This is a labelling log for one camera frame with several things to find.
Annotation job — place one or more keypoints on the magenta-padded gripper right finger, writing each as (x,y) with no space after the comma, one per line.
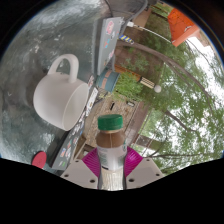
(144,171)

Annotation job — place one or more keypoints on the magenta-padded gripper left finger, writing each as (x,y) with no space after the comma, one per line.
(78,173)

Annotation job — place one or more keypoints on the green-capped brown drink bottle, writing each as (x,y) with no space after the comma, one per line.
(111,153)

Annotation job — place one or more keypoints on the dark-trunked leafy tree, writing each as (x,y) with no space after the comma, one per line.
(156,155)

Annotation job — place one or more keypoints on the black laptop with stickers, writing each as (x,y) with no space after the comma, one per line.
(66,150)

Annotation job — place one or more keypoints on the flat round red coaster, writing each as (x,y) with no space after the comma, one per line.
(39,160)

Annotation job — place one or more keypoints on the white printed paper sheet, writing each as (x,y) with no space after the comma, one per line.
(91,101)

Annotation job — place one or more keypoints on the white ceramic mug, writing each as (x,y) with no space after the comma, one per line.
(53,100)

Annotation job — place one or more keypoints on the colourful printed card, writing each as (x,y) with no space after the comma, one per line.
(90,81)

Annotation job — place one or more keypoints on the leaning thin-trunked tree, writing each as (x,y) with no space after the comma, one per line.
(156,55)

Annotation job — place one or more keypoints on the orange patio umbrella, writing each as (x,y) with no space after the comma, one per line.
(181,26)

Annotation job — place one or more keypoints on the grey metal mesh chair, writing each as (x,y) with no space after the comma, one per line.
(140,11)

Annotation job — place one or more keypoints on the globe-topped wooden lamp post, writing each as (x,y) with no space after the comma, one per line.
(130,72)

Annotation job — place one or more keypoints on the blue yellow striped post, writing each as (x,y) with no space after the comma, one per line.
(126,39)

